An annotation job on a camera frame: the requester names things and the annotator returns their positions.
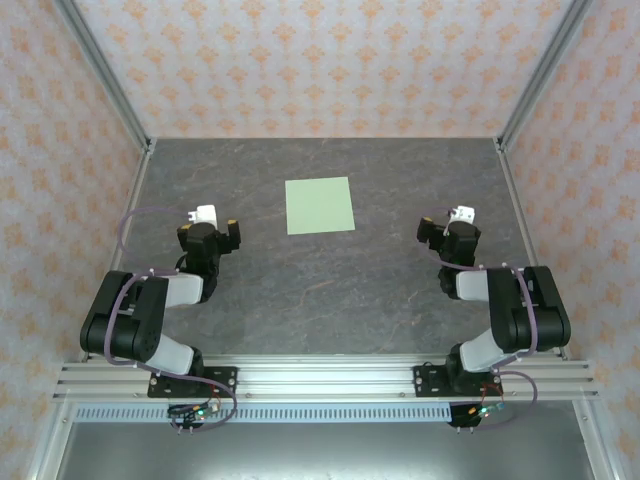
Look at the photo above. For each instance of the light green paper sheet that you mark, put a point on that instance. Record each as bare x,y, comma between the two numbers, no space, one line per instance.
320,206

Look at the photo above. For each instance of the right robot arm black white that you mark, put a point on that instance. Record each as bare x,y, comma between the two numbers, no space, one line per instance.
525,320

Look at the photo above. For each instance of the grey metal shelf sheet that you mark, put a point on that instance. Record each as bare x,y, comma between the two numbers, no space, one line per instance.
325,455

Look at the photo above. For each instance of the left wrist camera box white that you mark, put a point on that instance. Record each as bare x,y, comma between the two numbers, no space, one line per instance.
206,213

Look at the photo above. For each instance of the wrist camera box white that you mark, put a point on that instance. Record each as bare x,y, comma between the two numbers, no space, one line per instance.
206,213
464,213

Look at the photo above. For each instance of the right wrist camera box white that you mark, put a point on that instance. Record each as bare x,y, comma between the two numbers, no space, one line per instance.
464,213

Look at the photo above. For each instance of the aluminium table edge rail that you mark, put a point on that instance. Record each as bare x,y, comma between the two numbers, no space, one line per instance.
136,192
517,200

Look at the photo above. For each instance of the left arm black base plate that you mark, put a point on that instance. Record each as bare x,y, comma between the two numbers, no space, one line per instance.
225,380

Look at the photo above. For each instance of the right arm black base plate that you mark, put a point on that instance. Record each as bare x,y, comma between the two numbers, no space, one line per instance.
425,382

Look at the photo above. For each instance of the aluminium mounting rail beam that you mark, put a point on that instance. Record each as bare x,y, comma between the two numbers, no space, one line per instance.
325,380

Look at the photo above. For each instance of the aluminium frame post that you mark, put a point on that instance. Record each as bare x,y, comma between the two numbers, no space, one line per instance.
100,65
545,65

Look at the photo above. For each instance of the aluminium lower frame bar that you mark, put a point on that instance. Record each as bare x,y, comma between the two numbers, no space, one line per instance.
595,440
50,445

